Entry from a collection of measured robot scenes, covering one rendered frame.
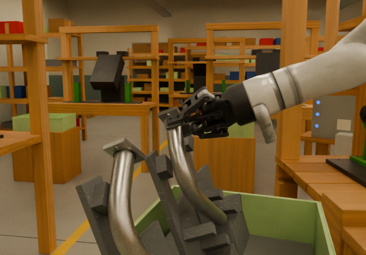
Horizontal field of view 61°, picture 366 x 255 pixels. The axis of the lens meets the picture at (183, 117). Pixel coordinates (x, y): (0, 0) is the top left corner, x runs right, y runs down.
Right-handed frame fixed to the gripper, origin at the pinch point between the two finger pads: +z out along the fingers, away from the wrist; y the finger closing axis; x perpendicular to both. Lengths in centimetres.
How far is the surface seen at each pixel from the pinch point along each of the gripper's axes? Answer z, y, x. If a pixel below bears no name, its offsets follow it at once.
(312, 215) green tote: -18.9, -43.5, 8.2
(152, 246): 8.3, -2.8, 19.5
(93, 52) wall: 470, -561, -939
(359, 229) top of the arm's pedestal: -30, -59, 10
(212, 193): 1.3, -22.1, 4.4
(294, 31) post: -43, -59, -78
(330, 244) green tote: -19.1, -25.7, 20.1
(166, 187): 5.2, -3.8, 9.3
